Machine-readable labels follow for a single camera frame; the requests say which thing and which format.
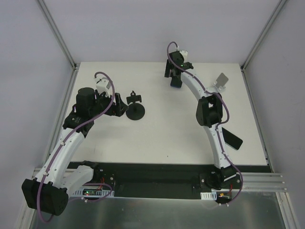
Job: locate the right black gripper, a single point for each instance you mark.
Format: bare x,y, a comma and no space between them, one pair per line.
173,74

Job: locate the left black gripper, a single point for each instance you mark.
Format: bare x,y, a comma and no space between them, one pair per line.
116,103

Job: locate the black round-base phone stand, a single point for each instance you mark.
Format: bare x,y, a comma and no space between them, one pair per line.
136,110

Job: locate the blue-edged black smartphone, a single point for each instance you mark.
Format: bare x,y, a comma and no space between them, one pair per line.
176,82

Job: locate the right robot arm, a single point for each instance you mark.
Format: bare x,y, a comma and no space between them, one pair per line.
209,114

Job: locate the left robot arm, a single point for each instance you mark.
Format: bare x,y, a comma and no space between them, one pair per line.
49,190

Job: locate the white folding phone stand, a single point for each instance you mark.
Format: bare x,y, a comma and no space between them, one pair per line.
218,86

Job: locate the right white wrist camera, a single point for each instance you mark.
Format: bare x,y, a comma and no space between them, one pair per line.
183,54

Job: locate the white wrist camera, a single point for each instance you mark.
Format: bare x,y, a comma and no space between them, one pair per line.
183,54
103,86

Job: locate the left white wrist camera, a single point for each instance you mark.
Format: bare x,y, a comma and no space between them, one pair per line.
103,86

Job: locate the left white cable duct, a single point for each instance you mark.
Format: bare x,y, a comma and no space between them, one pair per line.
89,192

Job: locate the white cable duct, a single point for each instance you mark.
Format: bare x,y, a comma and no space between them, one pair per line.
89,192
217,195

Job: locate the left aluminium frame post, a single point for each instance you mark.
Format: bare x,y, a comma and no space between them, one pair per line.
56,33

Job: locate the aluminium frame post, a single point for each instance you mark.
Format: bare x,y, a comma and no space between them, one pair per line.
264,32
56,33

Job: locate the right white cable duct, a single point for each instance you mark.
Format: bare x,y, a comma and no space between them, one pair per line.
217,195

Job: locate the aluminium extrusion rail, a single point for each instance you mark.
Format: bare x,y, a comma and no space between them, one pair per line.
264,182

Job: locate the right aluminium frame post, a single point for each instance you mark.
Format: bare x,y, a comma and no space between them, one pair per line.
264,32

